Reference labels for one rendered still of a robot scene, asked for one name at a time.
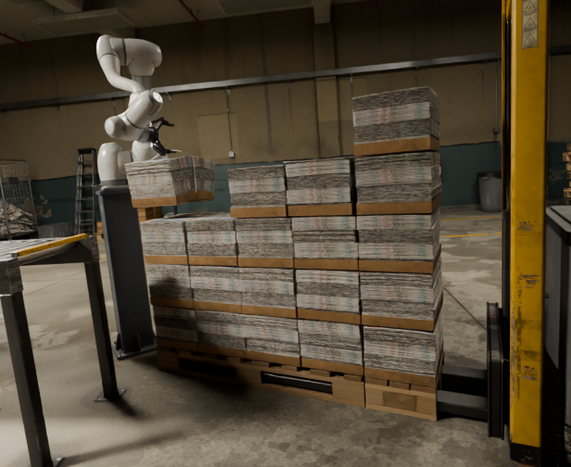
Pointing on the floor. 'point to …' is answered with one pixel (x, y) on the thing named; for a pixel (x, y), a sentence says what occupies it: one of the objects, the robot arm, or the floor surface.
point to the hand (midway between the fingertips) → (171, 138)
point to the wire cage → (2, 214)
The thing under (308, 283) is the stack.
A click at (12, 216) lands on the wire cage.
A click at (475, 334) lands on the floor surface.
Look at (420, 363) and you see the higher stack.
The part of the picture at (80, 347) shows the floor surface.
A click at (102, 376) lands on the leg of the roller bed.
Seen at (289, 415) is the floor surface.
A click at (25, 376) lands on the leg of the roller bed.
